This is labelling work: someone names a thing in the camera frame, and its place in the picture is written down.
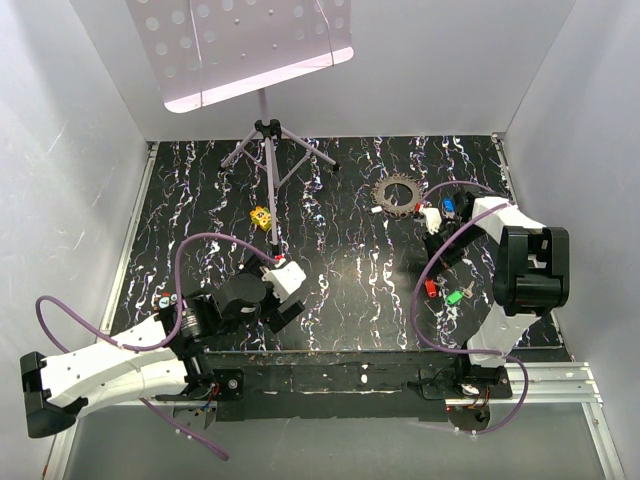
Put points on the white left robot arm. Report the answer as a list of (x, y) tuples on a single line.
[(165, 355)]

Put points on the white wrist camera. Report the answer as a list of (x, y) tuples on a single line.
[(285, 280), (432, 219)]

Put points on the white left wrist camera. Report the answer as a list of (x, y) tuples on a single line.
[(285, 280)]

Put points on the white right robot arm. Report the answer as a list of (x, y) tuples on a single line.
[(531, 274)]

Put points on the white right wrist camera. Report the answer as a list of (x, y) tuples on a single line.
[(432, 219)]

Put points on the blue tagged key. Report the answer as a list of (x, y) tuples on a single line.
[(448, 207)]

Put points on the red tagged key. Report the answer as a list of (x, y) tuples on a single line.
[(433, 287)]

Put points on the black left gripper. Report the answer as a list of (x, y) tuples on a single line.
[(276, 317)]

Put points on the green tagged key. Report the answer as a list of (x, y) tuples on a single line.
[(456, 296)]

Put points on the perforated music stand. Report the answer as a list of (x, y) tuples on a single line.
[(206, 52)]

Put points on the yellow green toy block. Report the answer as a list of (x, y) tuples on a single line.
[(261, 217)]

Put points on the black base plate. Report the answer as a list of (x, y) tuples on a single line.
[(333, 384)]

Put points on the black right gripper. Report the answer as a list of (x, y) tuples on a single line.
[(432, 241)]

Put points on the aluminium frame rail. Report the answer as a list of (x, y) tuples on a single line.
[(549, 382)]

